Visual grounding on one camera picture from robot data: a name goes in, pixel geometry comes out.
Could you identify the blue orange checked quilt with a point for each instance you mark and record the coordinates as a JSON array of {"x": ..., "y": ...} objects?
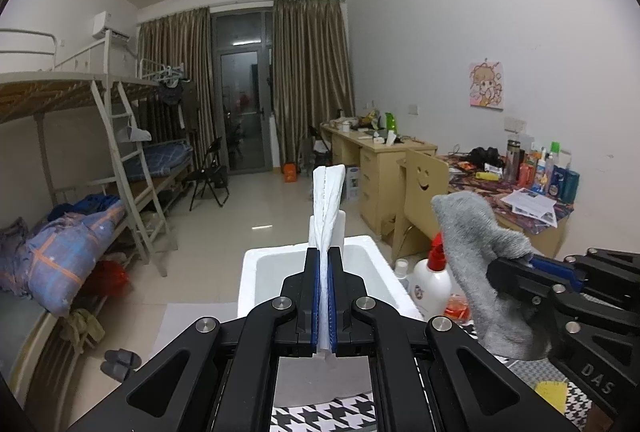
[{"x": 65, "y": 247}]

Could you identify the printed paper sheets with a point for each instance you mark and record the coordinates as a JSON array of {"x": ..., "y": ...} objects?
[{"x": 532, "y": 207}]

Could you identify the houndstooth table mat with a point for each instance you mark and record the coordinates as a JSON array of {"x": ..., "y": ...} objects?
[{"x": 320, "y": 417}]

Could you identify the colourful desk mat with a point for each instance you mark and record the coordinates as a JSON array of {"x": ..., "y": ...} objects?
[{"x": 480, "y": 187}]

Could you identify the white red pump bottle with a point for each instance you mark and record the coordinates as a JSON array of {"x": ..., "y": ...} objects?
[{"x": 430, "y": 287}]

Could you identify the brown curtain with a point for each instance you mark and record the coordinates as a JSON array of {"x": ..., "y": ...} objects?
[
  {"x": 175, "y": 77},
  {"x": 312, "y": 77}
]

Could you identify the dark steel thermos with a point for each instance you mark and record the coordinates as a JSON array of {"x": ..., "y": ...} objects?
[{"x": 512, "y": 162}]

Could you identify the wooden desk with drawers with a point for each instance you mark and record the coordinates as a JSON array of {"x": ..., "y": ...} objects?
[{"x": 380, "y": 182}]

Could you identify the dark blue garment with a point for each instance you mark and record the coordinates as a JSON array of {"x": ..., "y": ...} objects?
[{"x": 85, "y": 207}]

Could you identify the yellow tube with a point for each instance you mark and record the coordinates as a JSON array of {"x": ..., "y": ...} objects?
[{"x": 487, "y": 175}]

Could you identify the pile of desk clutter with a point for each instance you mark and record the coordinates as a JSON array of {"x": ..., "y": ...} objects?
[{"x": 357, "y": 122}]

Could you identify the yellowish cloth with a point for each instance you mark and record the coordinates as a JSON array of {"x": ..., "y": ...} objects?
[{"x": 82, "y": 329}]

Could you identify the glass balcony door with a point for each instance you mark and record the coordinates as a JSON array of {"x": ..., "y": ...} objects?
[{"x": 242, "y": 102}]

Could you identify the white air conditioner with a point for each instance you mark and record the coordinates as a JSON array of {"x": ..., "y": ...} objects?
[{"x": 110, "y": 24}]

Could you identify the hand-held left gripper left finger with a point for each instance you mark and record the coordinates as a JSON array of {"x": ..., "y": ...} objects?
[{"x": 314, "y": 307}]

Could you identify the white foam box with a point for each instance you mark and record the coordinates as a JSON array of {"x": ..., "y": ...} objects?
[{"x": 380, "y": 277}]

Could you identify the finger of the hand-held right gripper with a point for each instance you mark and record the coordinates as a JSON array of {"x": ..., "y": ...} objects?
[
  {"x": 555, "y": 268},
  {"x": 515, "y": 279}
]

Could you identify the green spray bottle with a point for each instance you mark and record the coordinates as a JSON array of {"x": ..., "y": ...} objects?
[{"x": 391, "y": 124}]

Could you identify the black folding chair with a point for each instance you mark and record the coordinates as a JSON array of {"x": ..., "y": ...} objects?
[
  {"x": 212, "y": 177},
  {"x": 320, "y": 147}
]

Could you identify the red snack packet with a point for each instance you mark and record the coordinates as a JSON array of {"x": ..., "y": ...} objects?
[{"x": 456, "y": 307}]

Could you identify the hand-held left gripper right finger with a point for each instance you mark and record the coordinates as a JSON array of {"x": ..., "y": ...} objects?
[{"x": 333, "y": 317}]

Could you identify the row of toiletry bottles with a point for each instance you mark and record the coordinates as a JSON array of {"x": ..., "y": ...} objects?
[{"x": 555, "y": 177}]

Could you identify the dark hanging clothes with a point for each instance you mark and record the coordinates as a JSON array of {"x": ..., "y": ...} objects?
[{"x": 175, "y": 97}]

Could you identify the cartoon wall poster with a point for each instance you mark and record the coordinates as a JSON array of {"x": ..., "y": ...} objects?
[{"x": 486, "y": 84}]

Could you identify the yellow sponge cloth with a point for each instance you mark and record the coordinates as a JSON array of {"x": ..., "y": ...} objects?
[{"x": 550, "y": 396}]

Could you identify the wooden smiley chair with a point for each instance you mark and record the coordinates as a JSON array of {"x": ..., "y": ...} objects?
[{"x": 425, "y": 192}]

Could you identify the white blue carton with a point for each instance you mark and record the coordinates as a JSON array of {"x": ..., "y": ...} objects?
[{"x": 353, "y": 184}]

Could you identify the grey sock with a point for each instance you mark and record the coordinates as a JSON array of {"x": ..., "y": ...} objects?
[{"x": 475, "y": 252}]

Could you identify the orange bag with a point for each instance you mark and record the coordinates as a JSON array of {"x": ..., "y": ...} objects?
[{"x": 290, "y": 173}]

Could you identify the white cloth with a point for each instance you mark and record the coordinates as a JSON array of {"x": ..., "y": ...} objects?
[{"x": 327, "y": 197}]

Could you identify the dark slipper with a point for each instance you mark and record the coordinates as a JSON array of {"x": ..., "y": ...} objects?
[
  {"x": 115, "y": 371},
  {"x": 125, "y": 357}
]

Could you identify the white metal bunk bed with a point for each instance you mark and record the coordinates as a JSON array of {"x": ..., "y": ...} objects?
[
  {"x": 170, "y": 182},
  {"x": 50, "y": 94}
]

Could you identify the white wall box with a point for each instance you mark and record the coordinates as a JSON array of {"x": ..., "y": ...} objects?
[{"x": 515, "y": 124}]

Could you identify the blue checked bedding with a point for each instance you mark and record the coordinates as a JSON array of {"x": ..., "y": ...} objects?
[{"x": 165, "y": 157}]

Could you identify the red bag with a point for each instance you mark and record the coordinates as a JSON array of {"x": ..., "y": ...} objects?
[{"x": 110, "y": 279}]

